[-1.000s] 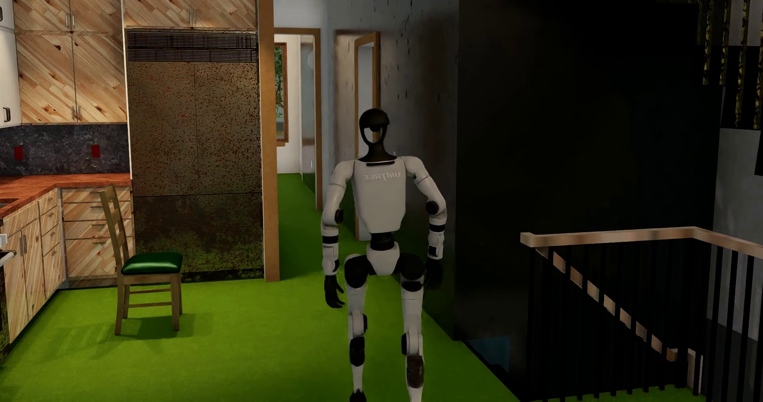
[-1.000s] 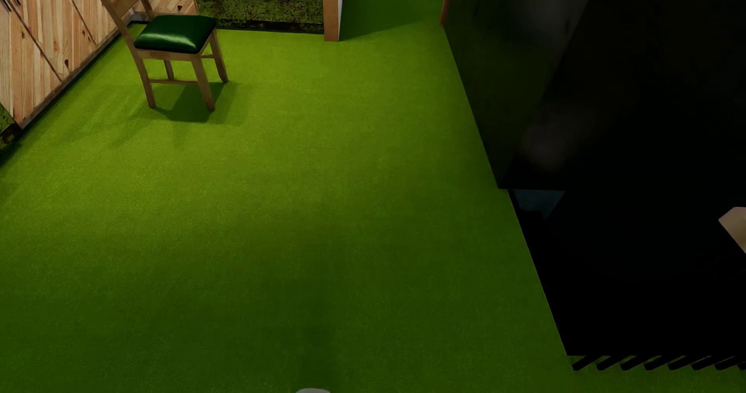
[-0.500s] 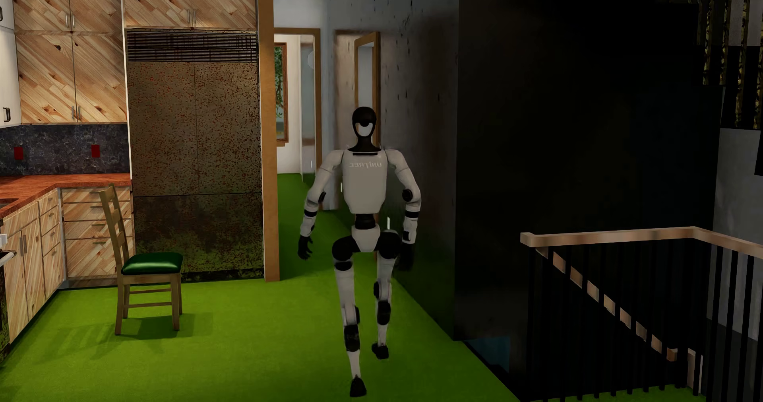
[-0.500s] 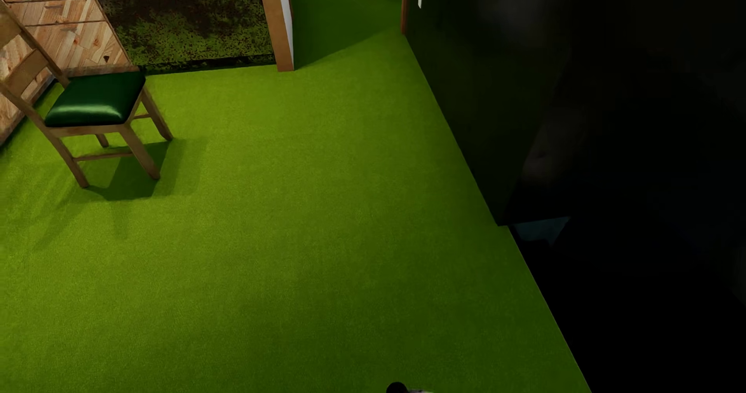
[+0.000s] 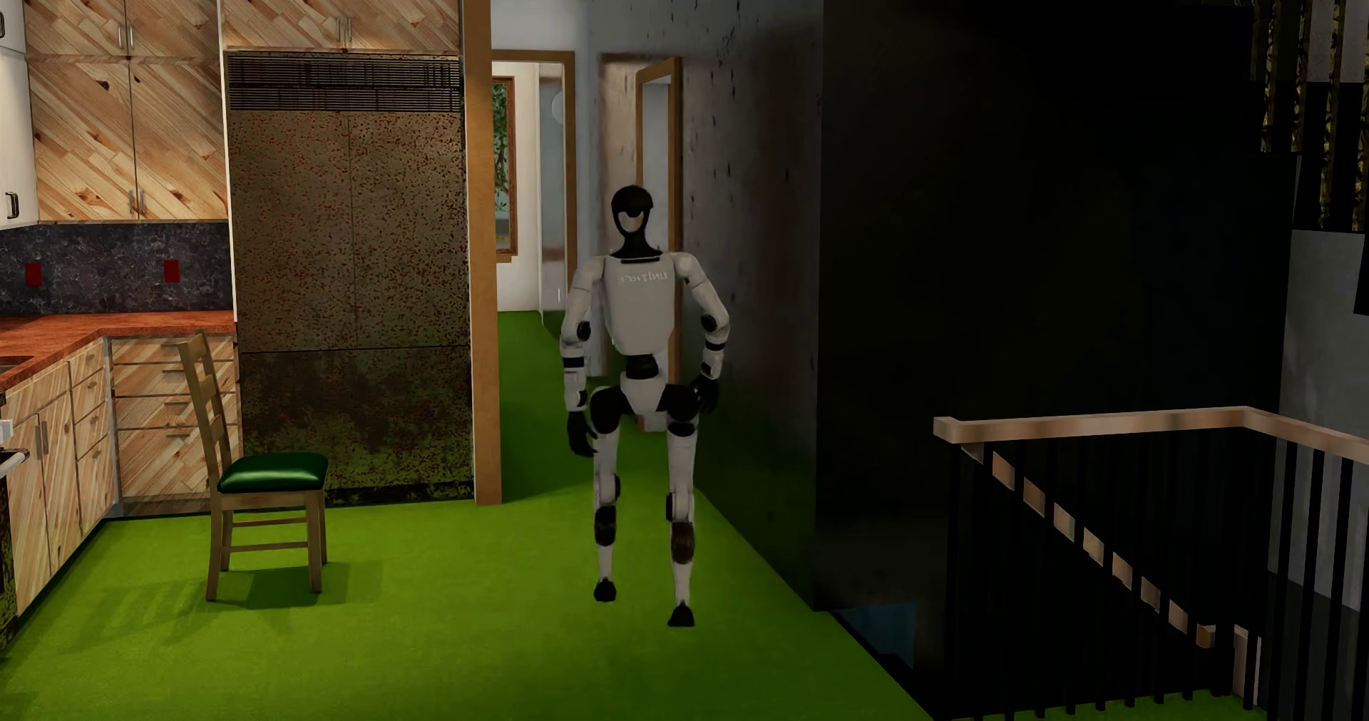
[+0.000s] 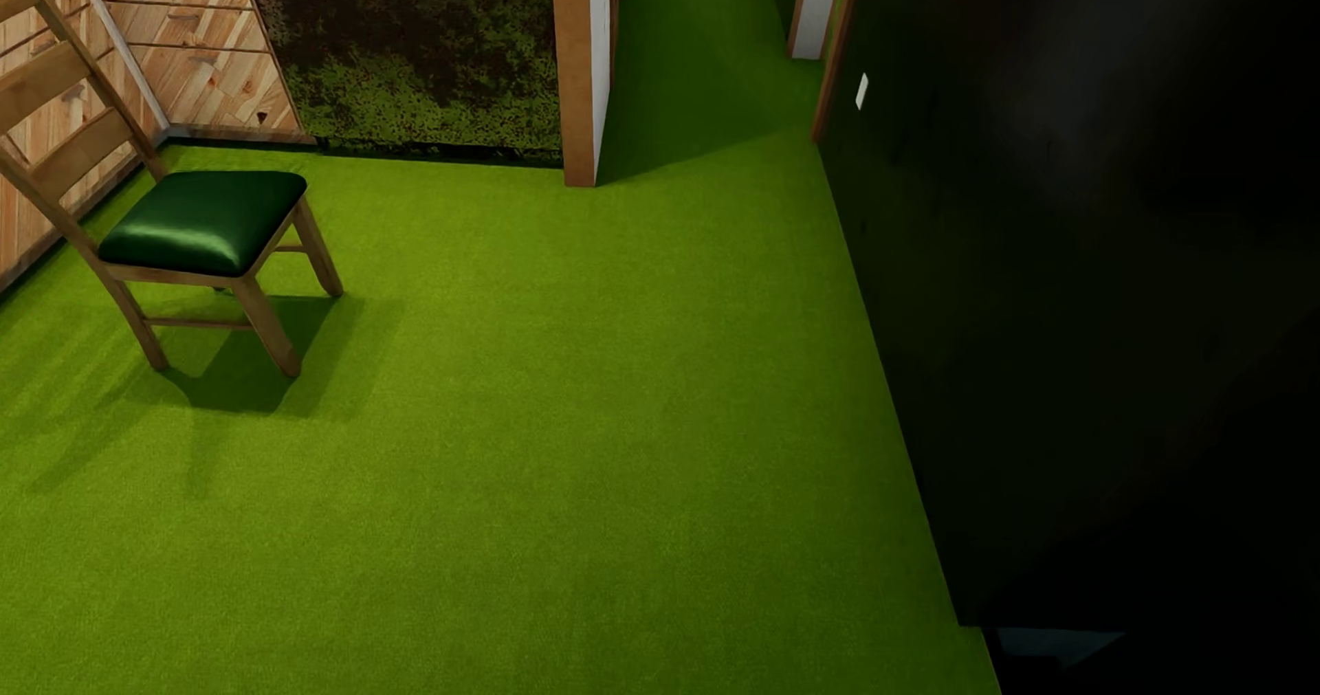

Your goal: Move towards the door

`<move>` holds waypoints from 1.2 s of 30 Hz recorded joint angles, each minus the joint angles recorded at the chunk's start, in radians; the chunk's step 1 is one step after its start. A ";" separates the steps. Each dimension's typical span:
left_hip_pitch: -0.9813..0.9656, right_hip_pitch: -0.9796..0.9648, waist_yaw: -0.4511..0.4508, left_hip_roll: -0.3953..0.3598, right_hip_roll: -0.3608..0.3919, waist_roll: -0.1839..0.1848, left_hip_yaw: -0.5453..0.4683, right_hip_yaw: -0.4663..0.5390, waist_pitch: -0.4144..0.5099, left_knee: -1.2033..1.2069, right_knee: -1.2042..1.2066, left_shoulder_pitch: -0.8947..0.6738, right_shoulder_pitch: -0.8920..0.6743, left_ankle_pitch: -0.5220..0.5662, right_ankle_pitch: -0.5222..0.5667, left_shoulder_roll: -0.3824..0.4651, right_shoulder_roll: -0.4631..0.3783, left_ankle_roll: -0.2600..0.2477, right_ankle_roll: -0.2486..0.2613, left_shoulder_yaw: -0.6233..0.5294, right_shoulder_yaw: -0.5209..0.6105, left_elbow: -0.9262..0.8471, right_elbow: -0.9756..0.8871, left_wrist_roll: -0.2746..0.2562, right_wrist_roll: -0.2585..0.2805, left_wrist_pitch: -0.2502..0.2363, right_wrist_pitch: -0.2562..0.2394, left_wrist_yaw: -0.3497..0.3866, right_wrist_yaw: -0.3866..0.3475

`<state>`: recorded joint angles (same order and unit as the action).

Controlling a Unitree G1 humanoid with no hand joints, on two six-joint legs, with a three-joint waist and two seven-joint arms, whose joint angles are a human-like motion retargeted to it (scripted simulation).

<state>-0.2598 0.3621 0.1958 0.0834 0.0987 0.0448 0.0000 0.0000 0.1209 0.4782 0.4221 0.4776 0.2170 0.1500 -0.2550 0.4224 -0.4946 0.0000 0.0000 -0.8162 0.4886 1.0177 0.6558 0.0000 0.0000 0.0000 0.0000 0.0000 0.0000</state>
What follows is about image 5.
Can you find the white wall cabinet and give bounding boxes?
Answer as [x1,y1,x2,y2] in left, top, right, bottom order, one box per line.
[0,0,40,232]

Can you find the dark gold patterned curtain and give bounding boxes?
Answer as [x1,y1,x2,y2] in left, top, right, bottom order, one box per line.
[1176,0,1369,232]

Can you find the wooden doorway frame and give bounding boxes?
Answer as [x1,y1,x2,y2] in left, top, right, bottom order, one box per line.
[491,49,580,317]

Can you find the wooden post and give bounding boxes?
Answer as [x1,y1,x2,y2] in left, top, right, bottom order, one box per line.
[458,0,504,507]

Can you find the wooden chair green seat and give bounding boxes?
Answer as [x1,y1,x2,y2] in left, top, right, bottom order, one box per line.
[175,330,331,603]

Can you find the wood framed window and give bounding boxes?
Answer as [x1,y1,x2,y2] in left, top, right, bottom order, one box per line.
[492,75,519,263]

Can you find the tall wooden wall cabinets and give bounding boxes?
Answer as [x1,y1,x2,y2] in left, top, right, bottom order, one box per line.
[19,0,229,224]

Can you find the reddish brown countertop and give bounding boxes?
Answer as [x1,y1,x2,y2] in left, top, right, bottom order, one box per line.
[0,310,237,392]

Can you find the robot leg white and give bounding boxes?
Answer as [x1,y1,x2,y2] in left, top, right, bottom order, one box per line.
[652,383,703,629]
[585,383,644,605]

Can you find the wooden base cabinets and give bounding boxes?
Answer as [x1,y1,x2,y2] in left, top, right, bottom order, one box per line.
[0,334,244,618]

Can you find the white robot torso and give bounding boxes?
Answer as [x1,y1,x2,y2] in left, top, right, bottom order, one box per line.
[599,250,687,419]

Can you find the rusty brown refrigerator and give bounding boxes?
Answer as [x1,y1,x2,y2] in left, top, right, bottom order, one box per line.
[223,51,476,506]

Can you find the robot head black visor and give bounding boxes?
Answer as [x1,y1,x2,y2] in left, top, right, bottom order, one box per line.
[610,185,656,261]

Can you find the robot left leg white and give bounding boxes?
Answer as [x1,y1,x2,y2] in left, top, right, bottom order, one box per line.
[652,383,703,629]

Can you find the robot right leg white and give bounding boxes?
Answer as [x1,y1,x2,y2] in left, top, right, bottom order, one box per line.
[585,383,644,605]

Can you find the open door wooden frame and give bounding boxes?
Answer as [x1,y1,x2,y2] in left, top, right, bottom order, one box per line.
[634,56,686,434]

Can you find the stair railing wooden handrail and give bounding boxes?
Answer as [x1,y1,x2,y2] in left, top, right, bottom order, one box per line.
[931,406,1369,721]

